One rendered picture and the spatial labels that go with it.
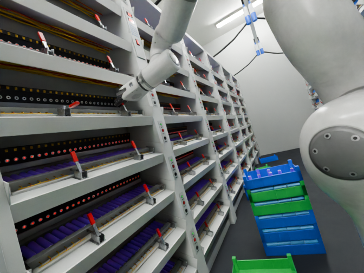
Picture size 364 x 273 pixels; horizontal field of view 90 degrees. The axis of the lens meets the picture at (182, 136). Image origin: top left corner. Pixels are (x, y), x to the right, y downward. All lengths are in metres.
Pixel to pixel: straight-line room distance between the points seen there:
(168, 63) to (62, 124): 0.39
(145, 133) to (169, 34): 0.53
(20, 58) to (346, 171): 0.74
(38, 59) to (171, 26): 0.40
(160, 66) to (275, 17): 0.43
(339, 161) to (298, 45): 0.18
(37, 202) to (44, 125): 0.20
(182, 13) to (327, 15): 0.37
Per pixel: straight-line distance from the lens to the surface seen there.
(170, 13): 0.61
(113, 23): 1.23
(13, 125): 0.60
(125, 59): 1.10
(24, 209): 0.58
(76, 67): 0.77
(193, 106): 1.60
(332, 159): 0.27
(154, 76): 0.72
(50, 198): 0.59
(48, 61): 0.73
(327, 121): 0.27
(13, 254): 0.57
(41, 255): 0.66
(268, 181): 1.17
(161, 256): 0.89
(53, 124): 0.64
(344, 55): 0.37
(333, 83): 0.41
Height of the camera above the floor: 0.78
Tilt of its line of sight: 2 degrees up
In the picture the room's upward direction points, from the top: 16 degrees counter-clockwise
